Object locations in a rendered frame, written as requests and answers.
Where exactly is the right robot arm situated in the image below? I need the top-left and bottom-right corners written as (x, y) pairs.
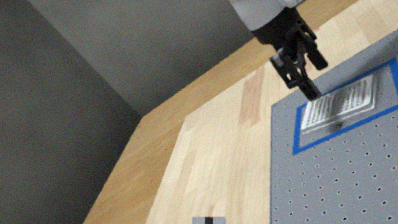
top-left (229, 0), bottom-right (302, 31)

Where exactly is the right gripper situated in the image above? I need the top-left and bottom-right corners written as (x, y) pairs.
top-left (251, 6), bottom-right (329, 102)

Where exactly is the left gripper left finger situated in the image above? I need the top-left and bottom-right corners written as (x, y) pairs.
top-left (191, 216), bottom-right (209, 224)

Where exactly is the blue tape rectangle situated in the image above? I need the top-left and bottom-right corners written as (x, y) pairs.
top-left (292, 57), bottom-right (398, 156)

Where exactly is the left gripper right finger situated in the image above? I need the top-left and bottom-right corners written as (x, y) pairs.
top-left (209, 217), bottom-right (227, 224)

